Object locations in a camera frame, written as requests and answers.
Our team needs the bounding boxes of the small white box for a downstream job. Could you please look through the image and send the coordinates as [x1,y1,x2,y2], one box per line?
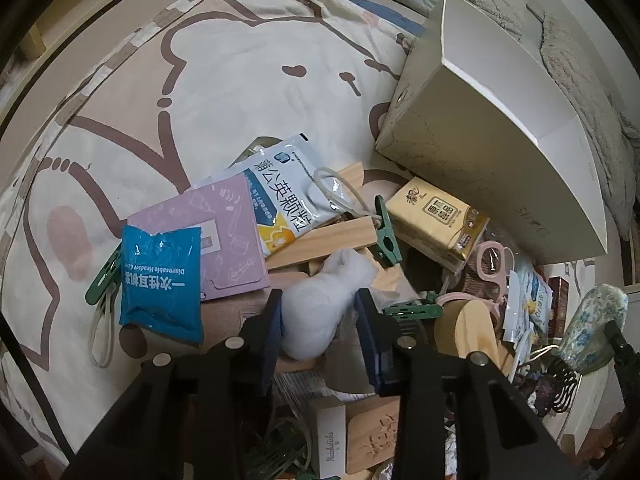
[316,402,349,479]

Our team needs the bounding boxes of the small blue white sachet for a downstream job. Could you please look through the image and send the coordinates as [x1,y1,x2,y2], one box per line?
[501,259,554,343]

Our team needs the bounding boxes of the white elastic loop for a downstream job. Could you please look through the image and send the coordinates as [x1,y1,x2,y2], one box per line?
[89,287,122,369]

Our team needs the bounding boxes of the pink card packet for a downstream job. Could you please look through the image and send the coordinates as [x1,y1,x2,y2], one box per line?
[126,174,271,302]

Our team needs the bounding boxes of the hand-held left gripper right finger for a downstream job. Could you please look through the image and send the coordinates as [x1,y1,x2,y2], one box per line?
[352,287,571,480]

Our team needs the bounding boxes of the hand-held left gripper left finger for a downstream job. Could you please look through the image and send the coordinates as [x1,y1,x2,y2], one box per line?
[65,287,286,480]

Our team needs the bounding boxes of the oval wooden box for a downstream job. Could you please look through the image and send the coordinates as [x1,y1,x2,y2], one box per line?
[433,300,502,363]

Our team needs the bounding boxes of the purple crochet piece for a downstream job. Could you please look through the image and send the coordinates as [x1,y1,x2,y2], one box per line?
[517,357,578,413]

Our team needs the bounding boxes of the white blue medicine sachet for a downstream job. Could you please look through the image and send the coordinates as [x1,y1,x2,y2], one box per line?
[234,133,347,256]

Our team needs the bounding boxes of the white shoe box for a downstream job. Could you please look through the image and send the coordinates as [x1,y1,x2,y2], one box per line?
[374,0,609,266]

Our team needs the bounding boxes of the carved wooden plaque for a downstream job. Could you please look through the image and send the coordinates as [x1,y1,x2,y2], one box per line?
[345,399,402,475]

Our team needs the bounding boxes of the blue plastic packet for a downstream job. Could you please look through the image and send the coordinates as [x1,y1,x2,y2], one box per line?
[118,225,204,345]

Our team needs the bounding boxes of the yellow tissue pack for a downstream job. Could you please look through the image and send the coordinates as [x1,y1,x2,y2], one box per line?
[386,177,491,262]

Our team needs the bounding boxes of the red box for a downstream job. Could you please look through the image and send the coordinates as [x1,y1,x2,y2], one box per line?
[546,276,572,337]

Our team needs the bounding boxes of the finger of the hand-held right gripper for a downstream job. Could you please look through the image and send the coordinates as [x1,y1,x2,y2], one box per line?
[605,320,640,411]

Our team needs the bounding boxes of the white cotton ball bag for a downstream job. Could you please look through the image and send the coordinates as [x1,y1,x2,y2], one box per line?
[279,248,379,361]

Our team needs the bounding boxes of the cartoon bear printed blanket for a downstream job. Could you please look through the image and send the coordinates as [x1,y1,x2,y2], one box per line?
[0,0,436,461]

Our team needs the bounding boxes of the wooden block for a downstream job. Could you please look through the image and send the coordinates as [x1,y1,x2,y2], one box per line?
[325,161,373,201]
[264,214,382,275]

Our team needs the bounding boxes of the pink scissors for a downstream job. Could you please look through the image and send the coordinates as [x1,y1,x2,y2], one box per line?
[474,241,516,306]

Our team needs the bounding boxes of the green clothes peg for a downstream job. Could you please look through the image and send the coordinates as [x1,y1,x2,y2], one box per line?
[84,245,124,307]
[373,195,404,267]
[384,301,444,322]

